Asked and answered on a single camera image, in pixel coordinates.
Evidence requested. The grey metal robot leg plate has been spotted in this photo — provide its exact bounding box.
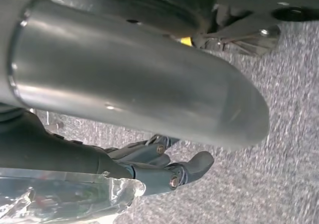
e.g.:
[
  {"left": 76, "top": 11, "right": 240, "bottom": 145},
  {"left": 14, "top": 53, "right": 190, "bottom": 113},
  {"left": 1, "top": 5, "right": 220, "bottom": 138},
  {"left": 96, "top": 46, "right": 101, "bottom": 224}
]
[{"left": 193, "top": 0, "right": 319, "bottom": 58}]

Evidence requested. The clear shiny plastic wrap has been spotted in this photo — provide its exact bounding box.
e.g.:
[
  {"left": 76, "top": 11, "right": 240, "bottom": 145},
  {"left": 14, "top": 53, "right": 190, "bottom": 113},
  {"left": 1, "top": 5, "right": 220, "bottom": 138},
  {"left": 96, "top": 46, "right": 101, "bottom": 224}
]
[{"left": 0, "top": 167, "right": 147, "bottom": 224}]

